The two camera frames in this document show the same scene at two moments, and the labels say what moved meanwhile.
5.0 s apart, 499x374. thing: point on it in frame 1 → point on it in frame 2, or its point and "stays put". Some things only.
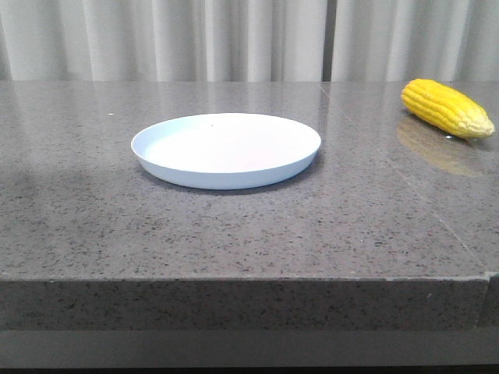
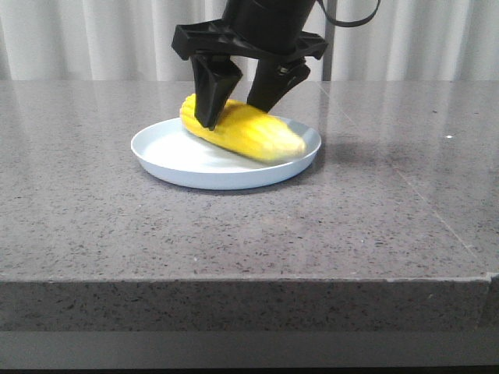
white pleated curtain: (249, 40) stays put
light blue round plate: (225, 149) stays put
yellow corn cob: (447, 107) → (247, 130)
